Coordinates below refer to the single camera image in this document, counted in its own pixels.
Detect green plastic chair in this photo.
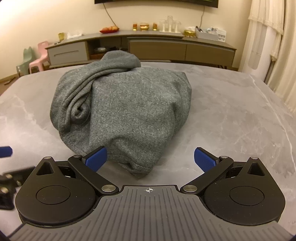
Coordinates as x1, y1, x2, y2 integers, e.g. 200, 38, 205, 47
16, 46, 33, 77

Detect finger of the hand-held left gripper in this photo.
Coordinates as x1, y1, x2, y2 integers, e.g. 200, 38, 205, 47
0, 146, 13, 158

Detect white standing air conditioner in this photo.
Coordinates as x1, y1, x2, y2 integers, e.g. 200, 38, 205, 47
240, 17, 273, 81

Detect grey TV cabinet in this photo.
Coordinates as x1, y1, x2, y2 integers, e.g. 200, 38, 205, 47
45, 30, 237, 70

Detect cream curtain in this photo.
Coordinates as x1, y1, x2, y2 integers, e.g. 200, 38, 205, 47
248, 0, 296, 102

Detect white storage box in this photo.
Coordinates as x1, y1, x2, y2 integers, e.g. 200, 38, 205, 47
195, 26, 226, 42

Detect white tissue packet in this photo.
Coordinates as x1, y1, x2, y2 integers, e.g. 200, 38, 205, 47
67, 30, 83, 39

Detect grey television cable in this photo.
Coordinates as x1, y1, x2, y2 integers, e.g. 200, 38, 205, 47
103, 3, 116, 26

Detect grey pants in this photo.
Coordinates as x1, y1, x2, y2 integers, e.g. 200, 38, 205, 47
50, 50, 193, 179

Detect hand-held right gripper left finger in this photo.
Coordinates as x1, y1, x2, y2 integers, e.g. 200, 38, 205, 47
35, 146, 119, 198

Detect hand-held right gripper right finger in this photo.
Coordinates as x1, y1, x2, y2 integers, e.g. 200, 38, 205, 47
180, 147, 267, 197

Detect clear glass jar set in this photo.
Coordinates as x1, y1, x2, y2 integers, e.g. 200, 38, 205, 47
159, 16, 182, 32

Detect pink plastic chair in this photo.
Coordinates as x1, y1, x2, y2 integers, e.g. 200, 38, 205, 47
29, 41, 50, 74

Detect wall television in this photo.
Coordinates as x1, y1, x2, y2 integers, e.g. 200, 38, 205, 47
94, 0, 219, 8

